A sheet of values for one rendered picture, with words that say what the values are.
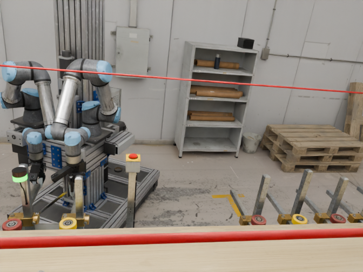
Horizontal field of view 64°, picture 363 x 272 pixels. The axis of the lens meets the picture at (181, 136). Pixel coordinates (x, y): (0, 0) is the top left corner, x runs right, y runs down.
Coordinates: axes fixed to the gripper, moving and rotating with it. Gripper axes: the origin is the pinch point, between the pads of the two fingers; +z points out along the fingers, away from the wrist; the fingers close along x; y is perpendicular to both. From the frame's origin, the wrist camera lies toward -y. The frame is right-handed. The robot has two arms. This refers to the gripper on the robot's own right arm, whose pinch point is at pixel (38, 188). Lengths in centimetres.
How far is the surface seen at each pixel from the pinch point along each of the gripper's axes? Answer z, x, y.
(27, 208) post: -10.6, -4.6, -33.0
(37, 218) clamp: -4.2, -8.3, -32.8
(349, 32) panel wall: -104, -376, 257
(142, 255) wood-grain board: -8, -60, -63
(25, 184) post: -24.5, -4.6, -32.9
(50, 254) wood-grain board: -8, -21, -61
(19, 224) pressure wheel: -8.7, -3.3, -42.1
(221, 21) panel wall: -98, -173, 247
